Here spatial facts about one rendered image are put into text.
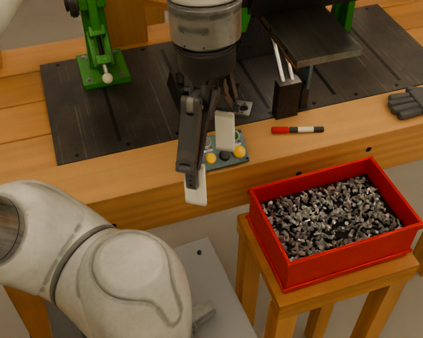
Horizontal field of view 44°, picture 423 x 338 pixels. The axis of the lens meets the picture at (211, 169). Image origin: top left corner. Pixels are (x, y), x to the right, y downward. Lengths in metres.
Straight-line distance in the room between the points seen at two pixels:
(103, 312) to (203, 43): 0.38
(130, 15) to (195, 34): 1.00
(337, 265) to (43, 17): 2.89
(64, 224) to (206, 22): 0.38
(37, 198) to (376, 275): 0.75
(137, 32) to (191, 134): 1.03
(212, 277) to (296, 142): 0.44
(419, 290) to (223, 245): 0.78
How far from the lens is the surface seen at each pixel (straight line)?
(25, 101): 1.53
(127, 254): 0.74
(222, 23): 0.63
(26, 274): 0.82
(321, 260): 1.10
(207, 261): 1.05
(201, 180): 0.71
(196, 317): 0.95
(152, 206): 1.24
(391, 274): 1.25
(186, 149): 0.66
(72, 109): 1.43
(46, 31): 3.53
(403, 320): 2.14
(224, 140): 0.83
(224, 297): 1.01
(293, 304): 1.16
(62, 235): 0.82
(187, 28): 0.63
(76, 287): 0.79
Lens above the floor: 1.80
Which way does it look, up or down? 47 degrees down
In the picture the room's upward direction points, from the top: straight up
